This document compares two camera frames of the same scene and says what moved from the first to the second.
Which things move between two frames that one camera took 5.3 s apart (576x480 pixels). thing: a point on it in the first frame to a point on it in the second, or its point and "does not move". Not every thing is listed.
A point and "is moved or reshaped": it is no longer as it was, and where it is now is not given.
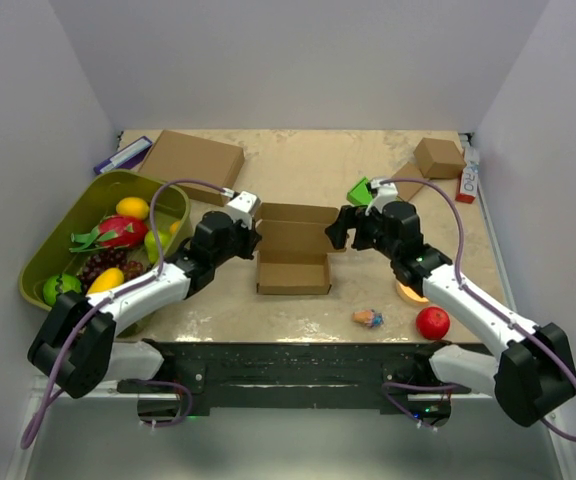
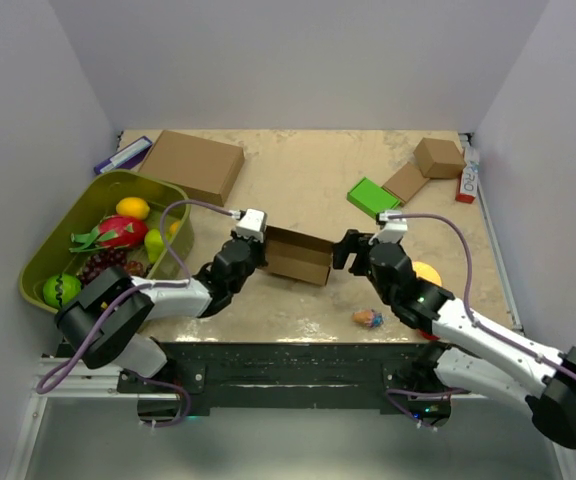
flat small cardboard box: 407,190 does not move
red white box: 469,178 does not move
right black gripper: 352,218 to 352,242
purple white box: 127,157 does not move
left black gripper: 251,236 to 258,245
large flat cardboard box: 177,156 does not move
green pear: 151,246 does not move
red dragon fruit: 117,231 does not move
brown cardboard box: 293,252 is moved or reshaped
